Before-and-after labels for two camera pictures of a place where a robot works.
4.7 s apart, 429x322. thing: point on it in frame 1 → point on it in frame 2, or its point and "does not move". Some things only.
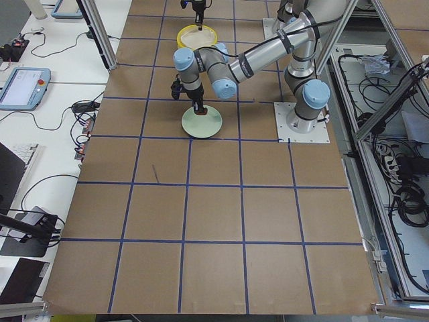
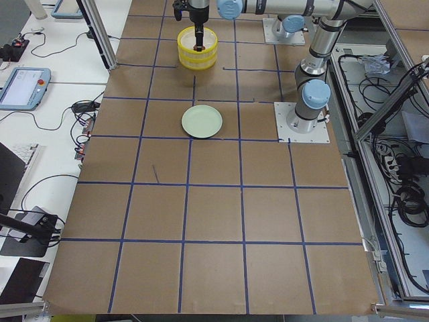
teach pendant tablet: (24, 88) does not move
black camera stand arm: (43, 229) does not move
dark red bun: (204, 113) → (195, 47)
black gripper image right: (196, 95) → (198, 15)
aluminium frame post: (91, 13) does not move
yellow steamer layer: (190, 37) does not move
